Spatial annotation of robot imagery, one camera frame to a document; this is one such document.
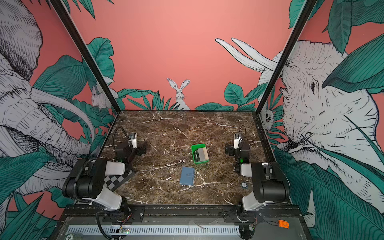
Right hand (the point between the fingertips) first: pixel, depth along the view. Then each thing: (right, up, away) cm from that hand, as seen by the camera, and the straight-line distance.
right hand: (234, 140), depth 94 cm
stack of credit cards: (-20, -9, -1) cm, 22 cm away
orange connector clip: (+18, -38, -24) cm, 48 cm away
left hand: (-61, +1, 0) cm, 61 cm away
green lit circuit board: (-58, -41, -24) cm, 75 cm away
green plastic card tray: (-24, -9, -1) cm, 26 cm away
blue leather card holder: (-30, -20, -8) cm, 37 cm away
